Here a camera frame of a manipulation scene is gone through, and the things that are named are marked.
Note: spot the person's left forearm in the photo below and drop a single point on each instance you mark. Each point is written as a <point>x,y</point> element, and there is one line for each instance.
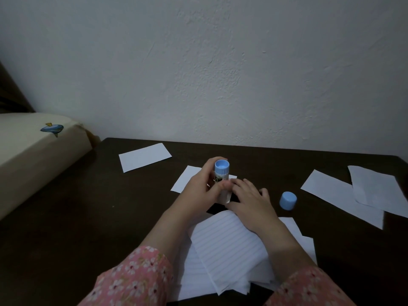
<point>149,251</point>

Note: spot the person's right forearm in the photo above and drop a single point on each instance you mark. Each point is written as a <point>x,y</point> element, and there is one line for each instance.
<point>293,261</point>

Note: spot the blue glue stick cap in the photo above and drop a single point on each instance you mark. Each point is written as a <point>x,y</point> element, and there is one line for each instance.
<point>288,201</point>

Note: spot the dark brown curtain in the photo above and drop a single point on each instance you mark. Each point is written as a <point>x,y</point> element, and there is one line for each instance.
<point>9,95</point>

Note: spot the person's left hand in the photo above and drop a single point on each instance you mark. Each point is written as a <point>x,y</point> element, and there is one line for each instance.
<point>197,194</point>

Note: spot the beige mattress with whale print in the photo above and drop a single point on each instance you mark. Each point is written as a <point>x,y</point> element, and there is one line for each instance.
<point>28,159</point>

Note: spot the white panda print glue stick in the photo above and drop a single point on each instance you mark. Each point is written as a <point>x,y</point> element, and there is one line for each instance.
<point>222,168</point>

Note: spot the white paper sheets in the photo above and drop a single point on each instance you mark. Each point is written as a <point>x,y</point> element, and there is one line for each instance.
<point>143,157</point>

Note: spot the person's right hand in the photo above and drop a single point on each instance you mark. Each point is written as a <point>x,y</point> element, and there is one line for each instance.
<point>255,210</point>

